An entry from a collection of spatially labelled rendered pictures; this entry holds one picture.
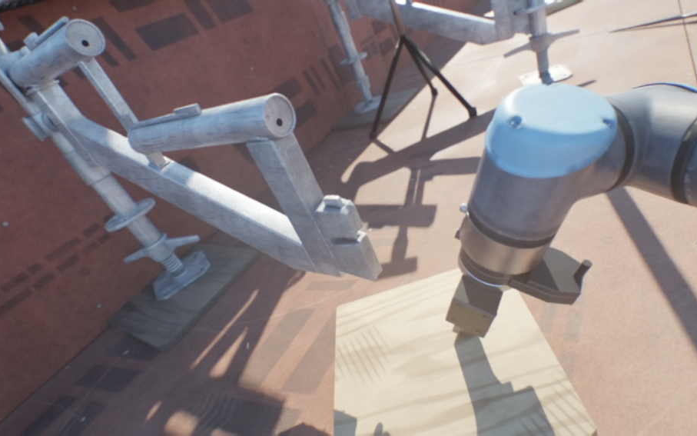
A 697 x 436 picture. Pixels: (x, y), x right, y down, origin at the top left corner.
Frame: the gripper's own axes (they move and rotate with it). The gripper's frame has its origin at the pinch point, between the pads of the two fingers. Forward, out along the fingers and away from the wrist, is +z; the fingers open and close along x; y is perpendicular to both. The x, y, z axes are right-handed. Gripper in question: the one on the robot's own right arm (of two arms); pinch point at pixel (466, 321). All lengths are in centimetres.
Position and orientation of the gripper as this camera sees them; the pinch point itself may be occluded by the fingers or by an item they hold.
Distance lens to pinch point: 56.9
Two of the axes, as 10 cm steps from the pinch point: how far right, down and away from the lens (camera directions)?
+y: -8.8, -3.5, 3.3
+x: -4.8, 6.1, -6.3
